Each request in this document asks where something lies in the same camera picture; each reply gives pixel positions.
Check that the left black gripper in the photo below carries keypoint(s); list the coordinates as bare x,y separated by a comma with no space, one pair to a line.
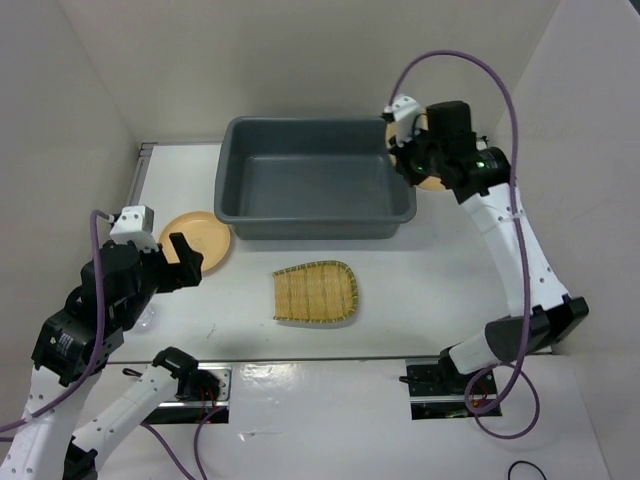
187,272

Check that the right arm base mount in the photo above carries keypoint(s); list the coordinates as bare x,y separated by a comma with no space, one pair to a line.
436,392

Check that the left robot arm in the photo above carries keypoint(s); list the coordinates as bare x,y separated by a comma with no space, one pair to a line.
73,348

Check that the aluminium table edge rail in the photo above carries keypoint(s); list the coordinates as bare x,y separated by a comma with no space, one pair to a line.
140,172

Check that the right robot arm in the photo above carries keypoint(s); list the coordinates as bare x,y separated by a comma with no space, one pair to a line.
542,312

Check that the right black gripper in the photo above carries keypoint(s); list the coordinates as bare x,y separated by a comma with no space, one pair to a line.
401,153

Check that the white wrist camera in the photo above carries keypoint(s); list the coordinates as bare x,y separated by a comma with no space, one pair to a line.
402,112
135,225

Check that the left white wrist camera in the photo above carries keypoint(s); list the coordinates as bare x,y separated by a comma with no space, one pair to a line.
135,225

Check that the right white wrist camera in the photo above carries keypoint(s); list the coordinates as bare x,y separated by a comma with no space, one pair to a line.
402,112

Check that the grey plastic bin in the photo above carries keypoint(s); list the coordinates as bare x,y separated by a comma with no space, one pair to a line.
310,179

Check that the woven bamboo basket tray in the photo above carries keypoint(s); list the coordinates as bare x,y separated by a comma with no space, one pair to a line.
320,292

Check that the yellow bear plate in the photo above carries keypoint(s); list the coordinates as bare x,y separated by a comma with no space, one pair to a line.
204,233
430,184

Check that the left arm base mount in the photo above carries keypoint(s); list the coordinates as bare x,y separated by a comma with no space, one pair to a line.
198,394

